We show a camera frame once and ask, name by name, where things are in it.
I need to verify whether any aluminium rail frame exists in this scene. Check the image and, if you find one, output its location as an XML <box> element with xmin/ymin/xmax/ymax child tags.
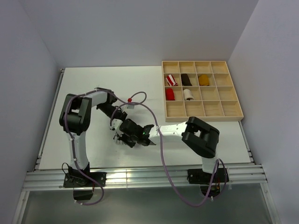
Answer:
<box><xmin>13</xmin><ymin>66</ymin><xmax>281</xmax><ymax>224</ymax></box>

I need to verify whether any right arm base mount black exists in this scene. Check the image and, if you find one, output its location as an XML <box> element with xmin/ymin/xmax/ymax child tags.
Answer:
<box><xmin>187</xmin><ymin>168</ymin><xmax>229</xmax><ymax>198</ymax></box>

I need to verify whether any beige brown striped sock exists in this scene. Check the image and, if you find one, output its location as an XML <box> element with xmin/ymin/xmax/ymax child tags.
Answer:
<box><xmin>183</xmin><ymin>89</ymin><xmax>194</xmax><ymax>101</ymax></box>

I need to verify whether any wooden compartment tray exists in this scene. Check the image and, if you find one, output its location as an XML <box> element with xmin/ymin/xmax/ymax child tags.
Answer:
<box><xmin>162</xmin><ymin>61</ymin><xmax>244</xmax><ymax>122</ymax></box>

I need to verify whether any white black striped sock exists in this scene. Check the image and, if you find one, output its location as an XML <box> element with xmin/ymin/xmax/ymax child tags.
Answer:
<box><xmin>113</xmin><ymin>133</ymin><xmax>127</xmax><ymax>145</ymax></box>

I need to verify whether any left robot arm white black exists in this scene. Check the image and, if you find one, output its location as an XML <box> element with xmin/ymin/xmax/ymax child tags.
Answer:
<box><xmin>59</xmin><ymin>88</ymin><xmax>127</xmax><ymax>186</ymax></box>

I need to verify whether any red white striped rolled sock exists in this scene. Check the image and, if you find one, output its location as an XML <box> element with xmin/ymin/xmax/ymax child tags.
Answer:
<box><xmin>165</xmin><ymin>74</ymin><xmax>178</xmax><ymax>86</ymax></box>

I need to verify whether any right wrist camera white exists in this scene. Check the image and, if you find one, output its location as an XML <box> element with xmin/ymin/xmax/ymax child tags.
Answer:
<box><xmin>109</xmin><ymin>119</ymin><xmax>123</xmax><ymax>131</ymax></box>

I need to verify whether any dark brown rolled sock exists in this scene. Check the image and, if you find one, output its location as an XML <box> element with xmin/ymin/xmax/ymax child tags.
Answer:
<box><xmin>181</xmin><ymin>73</ymin><xmax>192</xmax><ymax>86</ymax></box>

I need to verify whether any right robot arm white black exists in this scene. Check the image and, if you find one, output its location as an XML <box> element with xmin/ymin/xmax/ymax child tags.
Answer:
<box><xmin>111</xmin><ymin>117</ymin><xmax>220</xmax><ymax>182</ymax></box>

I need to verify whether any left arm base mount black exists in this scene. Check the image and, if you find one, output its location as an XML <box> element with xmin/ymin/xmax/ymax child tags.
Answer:
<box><xmin>62</xmin><ymin>163</ymin><xmax>107</xmax><ymax>203</ymax></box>

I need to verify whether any mustard yellow rolled sock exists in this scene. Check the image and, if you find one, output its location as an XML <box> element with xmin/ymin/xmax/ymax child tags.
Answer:
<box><xmin>198</xmin><ymin>74</ymin><xmax>210</xmax><ymax>86</ymax></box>

